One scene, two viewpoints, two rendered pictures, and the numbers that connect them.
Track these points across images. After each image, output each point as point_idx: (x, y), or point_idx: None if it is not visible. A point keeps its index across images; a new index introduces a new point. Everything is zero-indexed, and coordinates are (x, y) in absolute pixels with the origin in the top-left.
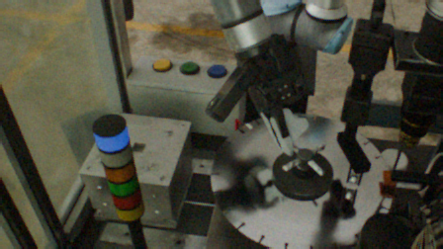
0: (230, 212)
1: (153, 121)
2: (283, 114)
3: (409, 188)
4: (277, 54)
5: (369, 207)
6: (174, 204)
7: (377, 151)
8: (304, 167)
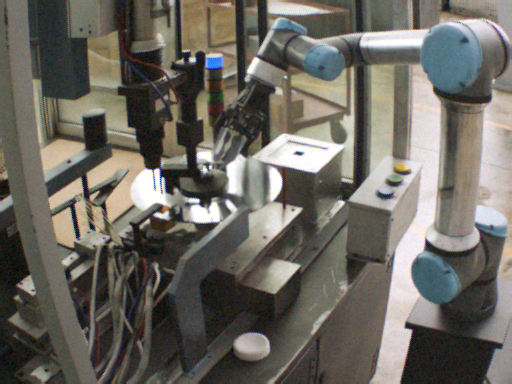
0: None
1: (325, 159)
2: (217, 121)
3: (167, 265)
4: (249, 92)
5: (149, 201)
6: None
7: (197, 221)
8: None
